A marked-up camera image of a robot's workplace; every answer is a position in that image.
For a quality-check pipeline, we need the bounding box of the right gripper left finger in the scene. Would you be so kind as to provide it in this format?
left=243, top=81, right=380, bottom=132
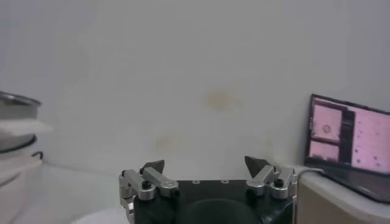
left=118, top=159, right=180, bottom=214

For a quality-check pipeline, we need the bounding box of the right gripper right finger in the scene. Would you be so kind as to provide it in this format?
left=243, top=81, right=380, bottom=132
left=244, top=155, right=298, bottom=203

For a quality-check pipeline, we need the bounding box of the stainless steel steamer basket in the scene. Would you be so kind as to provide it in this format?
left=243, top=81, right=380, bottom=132
left=0, top=90, right=42, bottom=153

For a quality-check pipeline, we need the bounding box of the black laptop with pink screen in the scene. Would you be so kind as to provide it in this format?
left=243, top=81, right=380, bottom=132
left=303, top=93, right=390, bottom=205

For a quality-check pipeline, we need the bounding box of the white electric cooker base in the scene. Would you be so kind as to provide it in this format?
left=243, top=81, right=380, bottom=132
left=0, top=118, right=54, bottom=224

